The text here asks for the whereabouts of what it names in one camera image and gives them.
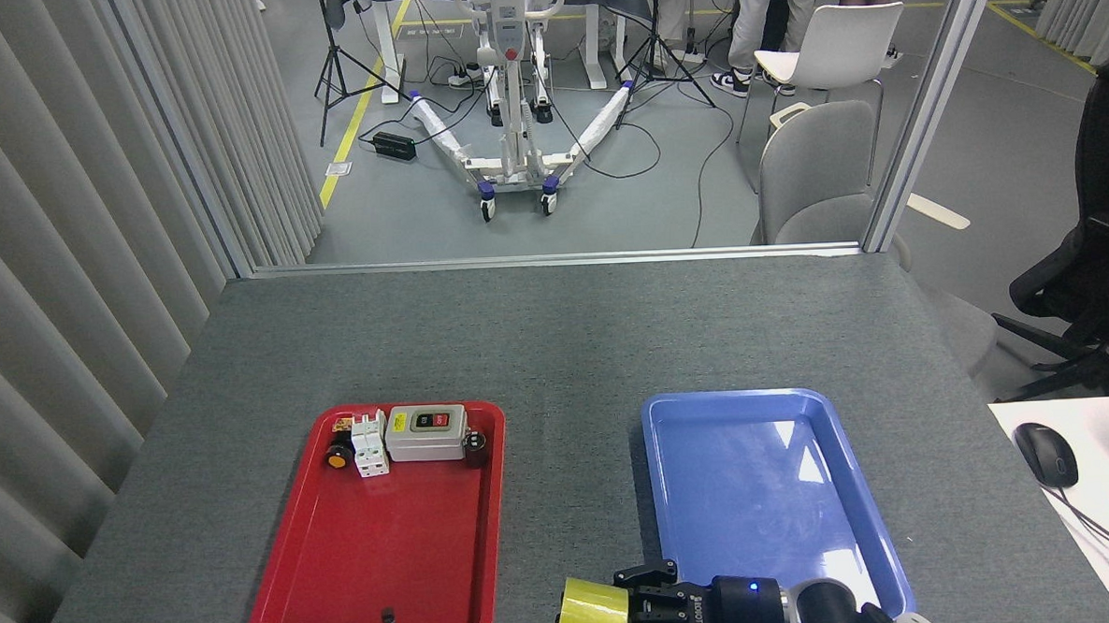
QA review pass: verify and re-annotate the red plastic tray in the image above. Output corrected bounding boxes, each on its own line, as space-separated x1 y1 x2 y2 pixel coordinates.
238 398 515 623

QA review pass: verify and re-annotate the blue plastic tray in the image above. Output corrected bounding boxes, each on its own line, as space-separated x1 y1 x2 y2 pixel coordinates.
640 383 917 623

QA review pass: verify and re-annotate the white desk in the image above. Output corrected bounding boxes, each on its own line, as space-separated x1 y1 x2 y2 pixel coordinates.
987 395 1109 623

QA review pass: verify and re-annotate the grey push button switch box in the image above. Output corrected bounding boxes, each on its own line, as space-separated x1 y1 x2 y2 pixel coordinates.
383 403 470 464

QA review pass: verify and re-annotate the grey upholstered chair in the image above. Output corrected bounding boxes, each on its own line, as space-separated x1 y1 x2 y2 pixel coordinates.
744 94 1000 385

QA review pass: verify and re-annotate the yellow tape roll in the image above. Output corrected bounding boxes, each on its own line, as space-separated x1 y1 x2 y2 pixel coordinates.
554 575 632 623

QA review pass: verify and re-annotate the black floor cable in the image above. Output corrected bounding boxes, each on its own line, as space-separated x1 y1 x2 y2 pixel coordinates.
684 88 742 249

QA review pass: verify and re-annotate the black computer mouse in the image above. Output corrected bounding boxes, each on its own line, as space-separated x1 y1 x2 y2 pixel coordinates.
1014 420 1080 491

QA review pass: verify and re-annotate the silver frame post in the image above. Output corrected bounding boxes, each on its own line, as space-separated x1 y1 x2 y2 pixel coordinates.
852 0 1020 254

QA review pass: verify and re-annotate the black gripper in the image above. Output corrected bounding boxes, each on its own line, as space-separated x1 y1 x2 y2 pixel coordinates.
468 554 794 623

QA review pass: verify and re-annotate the black mouse cable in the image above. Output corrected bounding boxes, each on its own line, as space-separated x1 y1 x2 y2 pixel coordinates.
1049 482 1109 583

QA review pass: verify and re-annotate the white stand on wheels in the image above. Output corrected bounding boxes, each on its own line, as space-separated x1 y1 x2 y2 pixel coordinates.
405 0 641 225

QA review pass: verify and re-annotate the white circuit breaker block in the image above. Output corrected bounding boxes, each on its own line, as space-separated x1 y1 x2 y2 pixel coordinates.
349 410 392 479

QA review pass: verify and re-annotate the black tripod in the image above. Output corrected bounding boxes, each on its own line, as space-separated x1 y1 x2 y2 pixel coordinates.
609 0 717 130
310 0 412 147

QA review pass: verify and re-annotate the black power box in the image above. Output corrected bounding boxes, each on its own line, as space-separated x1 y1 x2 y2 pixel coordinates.
371 130 418 163

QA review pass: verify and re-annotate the white plastic chair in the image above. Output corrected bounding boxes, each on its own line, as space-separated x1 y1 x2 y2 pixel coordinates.
731 1 912 192

